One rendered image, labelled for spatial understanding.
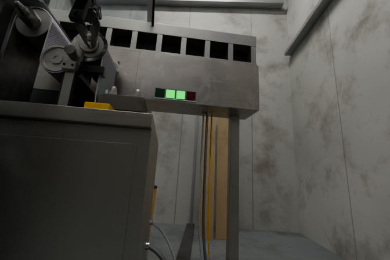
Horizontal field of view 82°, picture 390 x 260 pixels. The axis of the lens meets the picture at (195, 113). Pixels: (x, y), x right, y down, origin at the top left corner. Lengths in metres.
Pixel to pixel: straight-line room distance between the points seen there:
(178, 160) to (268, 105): 1.82
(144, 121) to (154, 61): 0.80
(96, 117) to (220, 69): 0.93
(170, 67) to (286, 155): 3.00
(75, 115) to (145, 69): 0.77
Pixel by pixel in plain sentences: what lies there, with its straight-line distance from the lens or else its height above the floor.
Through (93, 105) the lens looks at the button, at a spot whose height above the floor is 0.91.
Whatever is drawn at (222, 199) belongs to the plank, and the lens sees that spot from 3.18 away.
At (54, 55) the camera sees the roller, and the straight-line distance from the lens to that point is 1.12.
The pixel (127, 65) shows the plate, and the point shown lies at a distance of 1.39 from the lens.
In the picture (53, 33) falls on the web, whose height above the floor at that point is 1.31.
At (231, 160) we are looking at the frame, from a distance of 1.45.
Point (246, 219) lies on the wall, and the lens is 3.85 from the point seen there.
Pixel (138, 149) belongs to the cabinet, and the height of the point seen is 0.80.
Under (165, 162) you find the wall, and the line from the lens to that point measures 3.79.
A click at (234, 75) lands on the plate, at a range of 1.42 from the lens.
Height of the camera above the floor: 0.74
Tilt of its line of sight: 15 degrees up
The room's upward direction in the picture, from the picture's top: 3 degrees clockwise
